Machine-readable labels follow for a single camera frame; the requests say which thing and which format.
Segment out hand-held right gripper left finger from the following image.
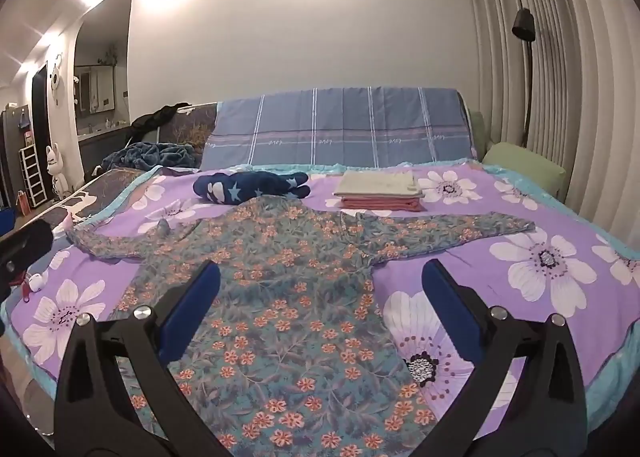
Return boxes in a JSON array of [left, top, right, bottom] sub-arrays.
[[54, 261, 236, 457]]

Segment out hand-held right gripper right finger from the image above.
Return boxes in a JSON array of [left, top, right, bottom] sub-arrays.
[[415, 258, 588, 457]]

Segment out teal floral long-sleeve shirt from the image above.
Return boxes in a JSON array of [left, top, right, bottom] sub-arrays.
[[65, 197, 537, 457]]

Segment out white shelf rack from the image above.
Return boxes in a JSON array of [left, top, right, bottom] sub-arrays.
[[19, 144, 48, 210]]

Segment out white cat figurine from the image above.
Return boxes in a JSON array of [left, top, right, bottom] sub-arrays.
[[46, 143, 71, 198]]

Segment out dark refrigerator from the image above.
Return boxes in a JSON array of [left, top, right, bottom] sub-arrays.
[[0, 104, 31, 208]]

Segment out dark counter cabinet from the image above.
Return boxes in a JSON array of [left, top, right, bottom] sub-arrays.
[[77, 119, 133, 172]]

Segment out folded pink cloth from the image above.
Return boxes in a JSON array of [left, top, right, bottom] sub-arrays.
[[337, 196, 426, 212]]

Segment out navy star-print garment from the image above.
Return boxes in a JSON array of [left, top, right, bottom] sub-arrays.
[[193, 171, 312, 204]]

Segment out folded cream cloth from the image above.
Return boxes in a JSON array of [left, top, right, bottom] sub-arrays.
[[333, 171, 425, 198]]

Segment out purple floral bedsheet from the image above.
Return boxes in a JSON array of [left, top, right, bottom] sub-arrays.
[[0, 160, 640, 418]]

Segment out dark blue fleece blanket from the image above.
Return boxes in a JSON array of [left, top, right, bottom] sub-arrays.
[[102, 141, 201, 172]]

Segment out green pillow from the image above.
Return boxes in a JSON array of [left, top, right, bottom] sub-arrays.
[[481, 141, 568, 202]]

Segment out green cushion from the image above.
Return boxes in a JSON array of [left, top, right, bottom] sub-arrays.
[[467, 109, 496, 160]]

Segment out black jacket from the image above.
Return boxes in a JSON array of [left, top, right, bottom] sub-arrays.
[[131, 102, 193, 135]]

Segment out grey plaid pillow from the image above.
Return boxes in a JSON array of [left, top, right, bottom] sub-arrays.
[[200, 86, 476, 170]]

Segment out beige pleated curtain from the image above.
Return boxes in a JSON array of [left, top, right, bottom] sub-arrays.
[[460, 0, 640, 258]]

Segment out black floor lamp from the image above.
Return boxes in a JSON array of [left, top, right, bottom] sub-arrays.
[[511, 8, 537, 148]]

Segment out wall mirror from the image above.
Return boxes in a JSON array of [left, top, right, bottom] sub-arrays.
[[75, 64, 115, 114]]

